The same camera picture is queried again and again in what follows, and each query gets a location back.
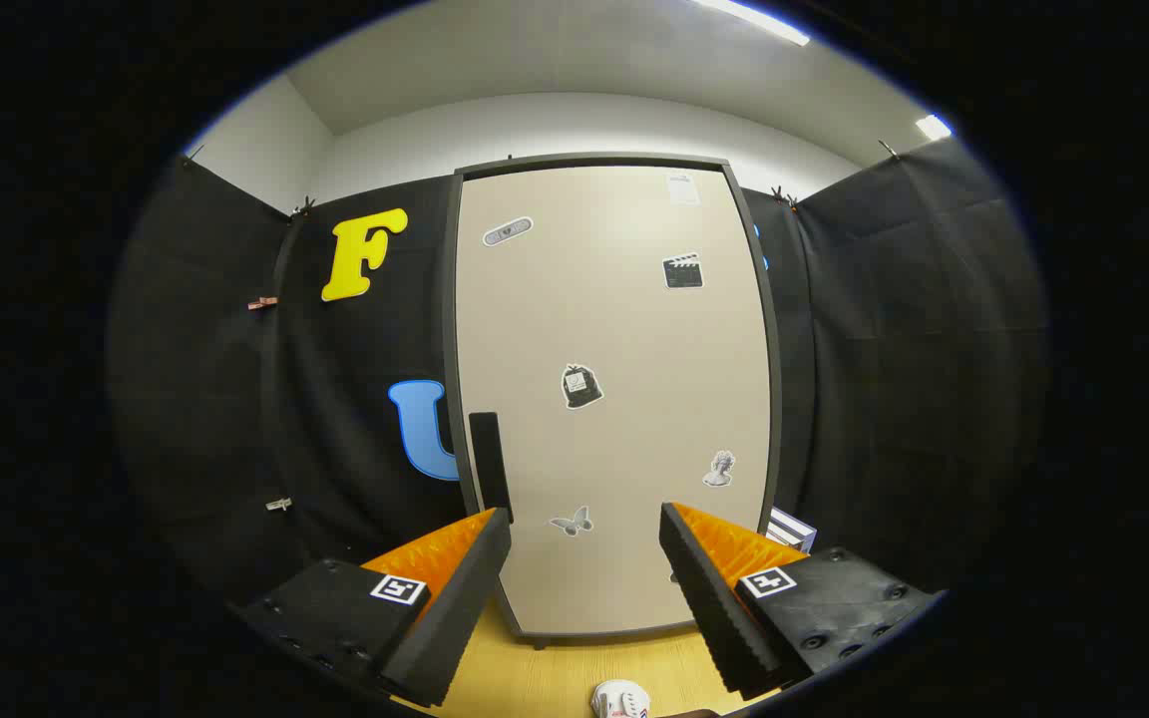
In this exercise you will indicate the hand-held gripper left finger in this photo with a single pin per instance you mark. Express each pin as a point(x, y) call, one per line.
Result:
point(455, 598)

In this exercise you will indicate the white book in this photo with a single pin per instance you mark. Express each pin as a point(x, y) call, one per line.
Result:
point(782, 521)
point(802, 534)

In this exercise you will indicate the small ceiling light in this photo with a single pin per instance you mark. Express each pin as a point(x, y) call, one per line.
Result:
point(933, 127)

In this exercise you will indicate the long ceiling light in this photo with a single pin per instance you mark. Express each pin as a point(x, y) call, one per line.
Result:
point(754, 20)

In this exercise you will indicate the wooden clothes peg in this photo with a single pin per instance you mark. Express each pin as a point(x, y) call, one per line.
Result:
point(261, 302)

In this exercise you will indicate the black backdrop cloth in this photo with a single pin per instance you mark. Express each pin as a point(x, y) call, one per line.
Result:
point(894, 349)

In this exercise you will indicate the dark grey shoe cabinet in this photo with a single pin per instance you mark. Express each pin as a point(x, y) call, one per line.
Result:
point(584, 159)

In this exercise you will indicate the white shoe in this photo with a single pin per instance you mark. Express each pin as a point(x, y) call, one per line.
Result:
point(619, 700)

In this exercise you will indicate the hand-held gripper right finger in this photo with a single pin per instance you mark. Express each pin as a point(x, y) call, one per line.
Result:
point(709, 588)

